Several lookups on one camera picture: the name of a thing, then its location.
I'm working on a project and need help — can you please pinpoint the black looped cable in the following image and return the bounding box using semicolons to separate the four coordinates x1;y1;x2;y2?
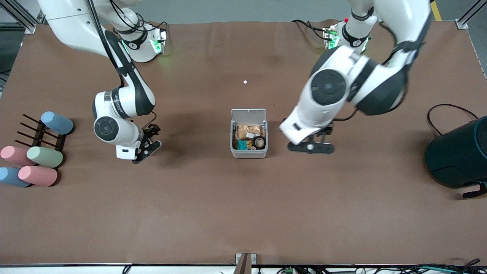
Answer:
427;104;479;136

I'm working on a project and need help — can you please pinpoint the dark teal round container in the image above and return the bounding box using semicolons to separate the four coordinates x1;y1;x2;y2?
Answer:
425;116;487;189

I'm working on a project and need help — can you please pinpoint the white square lidded trash bin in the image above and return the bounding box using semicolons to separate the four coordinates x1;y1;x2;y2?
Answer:
230;108;268;159

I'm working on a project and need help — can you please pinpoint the black curved stand foot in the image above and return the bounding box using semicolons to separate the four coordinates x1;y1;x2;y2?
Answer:
462;183;487;199

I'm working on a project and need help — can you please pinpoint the green plastic cup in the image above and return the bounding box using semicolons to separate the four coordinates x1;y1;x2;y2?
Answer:
27;146;64;168

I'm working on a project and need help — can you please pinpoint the brown table cover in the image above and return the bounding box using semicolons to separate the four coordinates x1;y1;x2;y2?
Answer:
0;19;487;266

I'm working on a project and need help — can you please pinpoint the aluminium frame profile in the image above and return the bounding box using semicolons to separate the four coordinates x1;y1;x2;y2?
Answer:
0;0;48;35
455;0;487;30

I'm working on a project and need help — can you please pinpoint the metal clamp bracket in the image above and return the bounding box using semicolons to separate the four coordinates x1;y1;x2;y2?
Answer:
236;253;257;266

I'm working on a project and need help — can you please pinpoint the metal base connector bracket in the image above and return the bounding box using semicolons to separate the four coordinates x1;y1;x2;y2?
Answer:
151;27;168;54
323;25;339;52

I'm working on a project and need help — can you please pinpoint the brown post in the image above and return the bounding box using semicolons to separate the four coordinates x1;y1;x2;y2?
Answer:
233;254;252;274

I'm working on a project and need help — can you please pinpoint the dark cup rack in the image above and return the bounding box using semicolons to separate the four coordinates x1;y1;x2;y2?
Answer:
15;113;66;161

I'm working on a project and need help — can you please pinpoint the pink plastic cup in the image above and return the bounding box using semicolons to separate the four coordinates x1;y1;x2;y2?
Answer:
0;146;37;167
18;166;58;187

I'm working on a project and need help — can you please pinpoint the black cable bundle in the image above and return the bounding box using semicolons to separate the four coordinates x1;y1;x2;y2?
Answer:
396;259;487;274

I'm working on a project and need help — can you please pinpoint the blue plastic cup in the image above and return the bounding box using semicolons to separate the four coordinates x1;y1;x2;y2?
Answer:
41;111;74;135
0;167;31;188

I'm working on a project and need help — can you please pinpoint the black arm base cable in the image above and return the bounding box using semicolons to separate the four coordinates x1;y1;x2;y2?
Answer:
292;19;328;41

